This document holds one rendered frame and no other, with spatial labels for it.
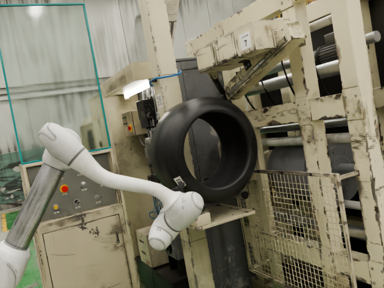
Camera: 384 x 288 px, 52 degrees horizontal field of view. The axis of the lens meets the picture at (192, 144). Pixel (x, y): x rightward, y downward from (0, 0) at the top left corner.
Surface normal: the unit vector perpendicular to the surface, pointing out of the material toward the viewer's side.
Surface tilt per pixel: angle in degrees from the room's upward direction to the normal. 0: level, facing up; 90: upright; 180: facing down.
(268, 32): 90
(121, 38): 90
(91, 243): 90
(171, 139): 74
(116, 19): 90
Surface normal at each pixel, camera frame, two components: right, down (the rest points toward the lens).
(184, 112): -0.17, -0.55
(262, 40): 0.44, -0.03
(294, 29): 0.37, -0.33
